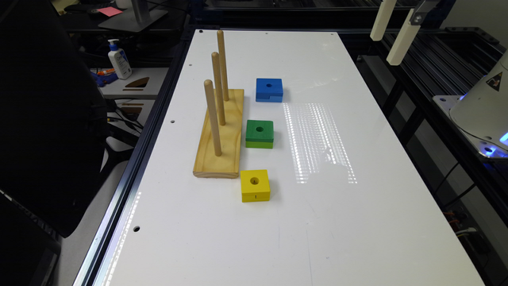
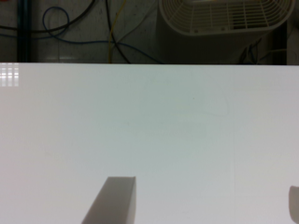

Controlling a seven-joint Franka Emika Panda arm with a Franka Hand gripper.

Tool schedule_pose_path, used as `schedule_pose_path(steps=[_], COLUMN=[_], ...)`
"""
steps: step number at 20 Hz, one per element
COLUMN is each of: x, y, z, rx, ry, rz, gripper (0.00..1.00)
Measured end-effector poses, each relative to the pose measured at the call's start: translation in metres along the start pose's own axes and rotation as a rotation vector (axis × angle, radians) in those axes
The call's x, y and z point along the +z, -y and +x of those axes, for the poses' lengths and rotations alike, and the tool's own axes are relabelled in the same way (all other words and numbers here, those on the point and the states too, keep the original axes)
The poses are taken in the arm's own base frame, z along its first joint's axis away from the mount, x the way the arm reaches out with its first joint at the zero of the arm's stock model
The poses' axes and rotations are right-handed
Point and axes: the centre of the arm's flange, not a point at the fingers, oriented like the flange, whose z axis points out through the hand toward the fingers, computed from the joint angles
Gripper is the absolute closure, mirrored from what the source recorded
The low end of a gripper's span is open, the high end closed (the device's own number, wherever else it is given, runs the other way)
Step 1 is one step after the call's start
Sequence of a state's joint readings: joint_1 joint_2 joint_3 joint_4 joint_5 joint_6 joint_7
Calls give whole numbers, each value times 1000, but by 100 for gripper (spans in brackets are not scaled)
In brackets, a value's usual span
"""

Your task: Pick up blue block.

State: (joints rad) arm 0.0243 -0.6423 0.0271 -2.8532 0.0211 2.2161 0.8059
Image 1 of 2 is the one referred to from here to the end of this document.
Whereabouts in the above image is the rear wooden peg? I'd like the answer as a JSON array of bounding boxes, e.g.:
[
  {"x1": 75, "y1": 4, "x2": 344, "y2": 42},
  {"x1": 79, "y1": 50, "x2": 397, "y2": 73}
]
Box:
[{"x1": 217, "y1": 29, "x2": 229, "y2": 102}]

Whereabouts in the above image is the pink sticky note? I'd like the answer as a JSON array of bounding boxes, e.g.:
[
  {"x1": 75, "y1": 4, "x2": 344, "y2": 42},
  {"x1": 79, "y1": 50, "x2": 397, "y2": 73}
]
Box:
[{"x1": 98, "y1": 6, "x2": 123, "y2": 17}]

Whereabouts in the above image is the green wooden block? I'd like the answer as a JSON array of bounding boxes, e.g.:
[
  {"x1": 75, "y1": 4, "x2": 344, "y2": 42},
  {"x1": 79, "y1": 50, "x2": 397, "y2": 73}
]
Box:
[{"x1": 245, "y1": 120, "x2": 274, "y2": 149}]

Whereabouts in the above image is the grey side shelf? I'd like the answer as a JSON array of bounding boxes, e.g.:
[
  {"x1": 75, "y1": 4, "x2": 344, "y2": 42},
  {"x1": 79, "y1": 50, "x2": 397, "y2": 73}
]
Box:
[{"x1": 90, "y1": 68, "x2": 168, "y2": 99}]

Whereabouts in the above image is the silver monitor stand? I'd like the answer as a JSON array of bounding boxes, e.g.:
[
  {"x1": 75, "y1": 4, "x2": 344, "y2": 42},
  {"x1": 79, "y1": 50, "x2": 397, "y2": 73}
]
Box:
[{"x1": 98, "y1": 0, "x2": 167, "y2": 33}]

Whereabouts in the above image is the blue handled tool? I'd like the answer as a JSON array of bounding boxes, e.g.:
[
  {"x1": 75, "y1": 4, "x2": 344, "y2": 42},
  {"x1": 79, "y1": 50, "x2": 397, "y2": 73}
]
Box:
[{"x1": 91, "y1": 68, "x2": 118, "y2": 87}]

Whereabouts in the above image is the wooden peg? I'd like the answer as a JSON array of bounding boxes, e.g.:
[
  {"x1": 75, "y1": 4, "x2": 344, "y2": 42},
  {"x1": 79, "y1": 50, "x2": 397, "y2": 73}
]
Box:
[
  {"x1": 204, "y1": 79, "x2": 222, "y2": 157},
  {"x1": 211, "y1": 52, "x2": 225, "y2": 126},
  {"x1": 217, "y1": 29, "x2": 229, "y2": 102}
]

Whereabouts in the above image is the middle wooden peg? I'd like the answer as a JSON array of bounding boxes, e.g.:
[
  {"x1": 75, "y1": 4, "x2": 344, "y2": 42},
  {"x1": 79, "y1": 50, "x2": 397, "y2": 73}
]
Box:
[{"x1": 211, "y1": 52, "x2": 225, "y2": 126}]

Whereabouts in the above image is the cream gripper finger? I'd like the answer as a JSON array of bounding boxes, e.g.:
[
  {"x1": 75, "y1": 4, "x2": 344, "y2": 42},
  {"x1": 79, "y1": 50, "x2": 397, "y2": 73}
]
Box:
[
  {"x1": 387, "y1": 9, "x2": 420, "y2": 66},
  {"x1": 370, "y1": 0, "x2": 396, "y2": 41}
]

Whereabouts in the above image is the wooden peg base board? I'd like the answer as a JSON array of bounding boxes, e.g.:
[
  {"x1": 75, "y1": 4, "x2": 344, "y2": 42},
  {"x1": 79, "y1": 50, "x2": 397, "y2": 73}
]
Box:
[{"x1": 193, "y1": 89, "x2": 244, "y2": 179}]

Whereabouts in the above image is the white lotion pump bottle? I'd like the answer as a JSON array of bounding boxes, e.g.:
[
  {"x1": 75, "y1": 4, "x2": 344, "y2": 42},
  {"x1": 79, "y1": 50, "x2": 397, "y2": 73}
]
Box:
[{"x1": 108, "y1": 39, "x2": 133, "y2": 79}]

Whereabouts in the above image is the yellow wooden block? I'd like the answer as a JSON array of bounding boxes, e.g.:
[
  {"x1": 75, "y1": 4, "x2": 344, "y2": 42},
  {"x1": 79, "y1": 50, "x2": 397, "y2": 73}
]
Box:
[{"x1": 241, "y1": 169, "x2": 271, "y2": 203}]

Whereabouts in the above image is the front wooden peg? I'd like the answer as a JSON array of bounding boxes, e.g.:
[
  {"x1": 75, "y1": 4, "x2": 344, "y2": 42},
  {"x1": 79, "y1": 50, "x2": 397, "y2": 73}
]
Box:
[{"x1": 204, "y1": 79, "x2": 222, "y2": 157}]

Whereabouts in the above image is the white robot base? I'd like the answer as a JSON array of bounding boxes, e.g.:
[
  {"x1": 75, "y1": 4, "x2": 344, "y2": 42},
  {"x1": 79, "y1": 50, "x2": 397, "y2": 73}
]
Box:
[{"x1": 433, "y1": 54, "x2": 507, "y2": 160}]

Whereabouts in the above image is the black office chair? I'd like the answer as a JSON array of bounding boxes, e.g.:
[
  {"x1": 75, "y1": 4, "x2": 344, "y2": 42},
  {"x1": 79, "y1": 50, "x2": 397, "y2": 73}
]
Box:
[{"x1": 1, "y1": 0, "x2": 108, "y2": 237}]

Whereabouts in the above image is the blue wooden block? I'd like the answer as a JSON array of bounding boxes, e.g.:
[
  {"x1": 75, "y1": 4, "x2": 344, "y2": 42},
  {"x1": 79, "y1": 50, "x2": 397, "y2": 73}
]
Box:
[{"x1": 256, "y1": 78, "x2": 283, "y2": 102}]

